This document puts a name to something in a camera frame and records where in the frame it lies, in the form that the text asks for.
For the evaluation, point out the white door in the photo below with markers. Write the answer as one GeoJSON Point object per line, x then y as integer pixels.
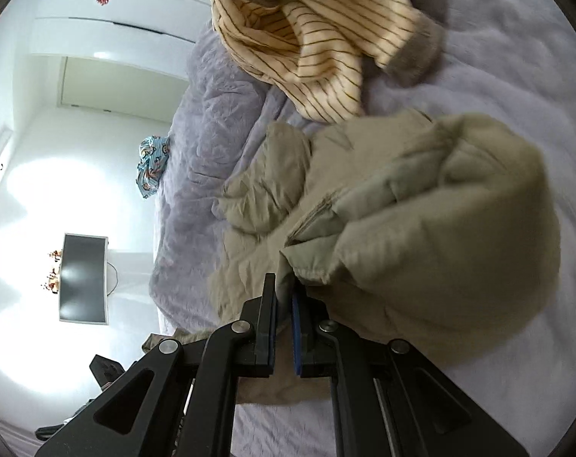
{"type": "Point", "coordinates": [126, 85]}

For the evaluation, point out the wall television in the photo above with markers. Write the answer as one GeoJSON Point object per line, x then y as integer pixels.
{"type": "Point", "coordinates": [83, 281]}

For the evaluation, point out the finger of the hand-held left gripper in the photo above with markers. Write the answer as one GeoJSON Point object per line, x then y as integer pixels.
{"type": "Point", "coordinates": [108, 371]}

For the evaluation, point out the blue patterned cloth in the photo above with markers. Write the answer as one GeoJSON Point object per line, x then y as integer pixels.
{"type": "Point", "coordinates": [152, 166]}

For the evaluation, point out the striped beige fleece robe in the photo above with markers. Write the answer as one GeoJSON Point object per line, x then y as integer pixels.
{"type": "Point", "coordinates": [326, 57]}

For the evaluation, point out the white wardrobe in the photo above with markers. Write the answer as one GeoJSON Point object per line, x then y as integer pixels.
{"type": "Point", "coordinates": [116, 9]}

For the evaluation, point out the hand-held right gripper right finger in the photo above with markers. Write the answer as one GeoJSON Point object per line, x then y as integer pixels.
{"type": "Point", "coordinates": [297, 338]}

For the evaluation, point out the small figurine ornaments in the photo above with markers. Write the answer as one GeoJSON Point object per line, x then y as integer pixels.
{"type": "Point", "coordinates": [54, 271]}

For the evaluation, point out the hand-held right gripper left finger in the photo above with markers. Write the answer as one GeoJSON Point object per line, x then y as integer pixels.
{"type": "Point", "coordinates": [269, 338]}

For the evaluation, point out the khaki puffer jacket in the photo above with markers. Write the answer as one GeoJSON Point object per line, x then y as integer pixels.
{"type": "Point", "coordinates": [435, 247]}

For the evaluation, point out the purple plush blanket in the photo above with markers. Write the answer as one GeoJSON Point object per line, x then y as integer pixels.
{"type": "Point", "coordinates": [506, 57]}

